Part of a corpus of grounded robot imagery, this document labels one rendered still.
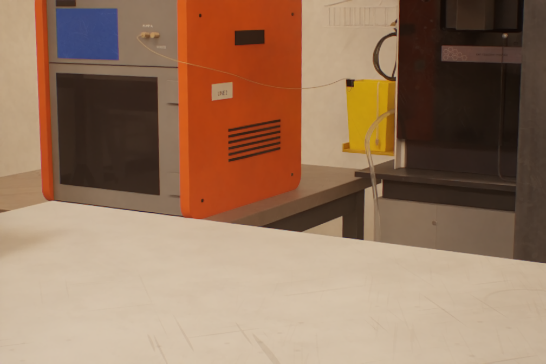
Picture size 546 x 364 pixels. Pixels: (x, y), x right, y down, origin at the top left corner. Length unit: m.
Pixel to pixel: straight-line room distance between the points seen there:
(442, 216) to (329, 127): 1.50
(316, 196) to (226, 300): 1.45
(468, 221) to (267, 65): 0.54
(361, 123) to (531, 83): 1.05
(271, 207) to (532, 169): 0.77
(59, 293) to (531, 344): 0.32
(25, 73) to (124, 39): 2.60
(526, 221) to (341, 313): 0.71
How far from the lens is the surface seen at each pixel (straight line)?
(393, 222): 2.23
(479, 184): 2.14
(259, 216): 1.94
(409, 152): 2.30
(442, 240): 2.20
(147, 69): 1.88
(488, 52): 2.19
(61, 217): 0.99
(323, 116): 3.65
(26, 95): 4.50
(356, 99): 2.34
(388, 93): 2.30
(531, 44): 1.33
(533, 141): 1.34
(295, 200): 2.06
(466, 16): 2.14
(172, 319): 0.66
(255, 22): 2.00
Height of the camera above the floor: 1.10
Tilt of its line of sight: 10 degrees down
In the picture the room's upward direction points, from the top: straight up
